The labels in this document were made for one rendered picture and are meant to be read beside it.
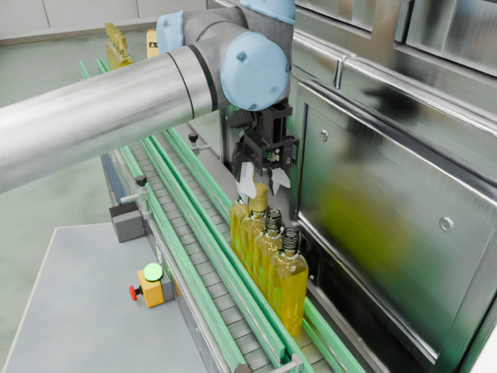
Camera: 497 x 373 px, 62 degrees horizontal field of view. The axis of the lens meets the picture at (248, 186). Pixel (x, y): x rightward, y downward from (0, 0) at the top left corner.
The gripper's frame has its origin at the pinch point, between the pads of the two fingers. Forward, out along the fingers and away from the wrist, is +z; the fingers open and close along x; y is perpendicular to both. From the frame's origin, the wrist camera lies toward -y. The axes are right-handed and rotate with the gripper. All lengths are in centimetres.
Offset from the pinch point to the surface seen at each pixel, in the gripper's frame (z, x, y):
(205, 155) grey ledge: 27, 12, -60
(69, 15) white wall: 87, 19, -575
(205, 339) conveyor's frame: 27.7, -15.1, 6.6
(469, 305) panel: -1.0, 12.3, 36.8
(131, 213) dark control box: 32, -18, -46
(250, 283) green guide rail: 18.9, -4.0, 4.5
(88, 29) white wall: 108, 39, -573
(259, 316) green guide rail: 19.0, -6.1, 12.3
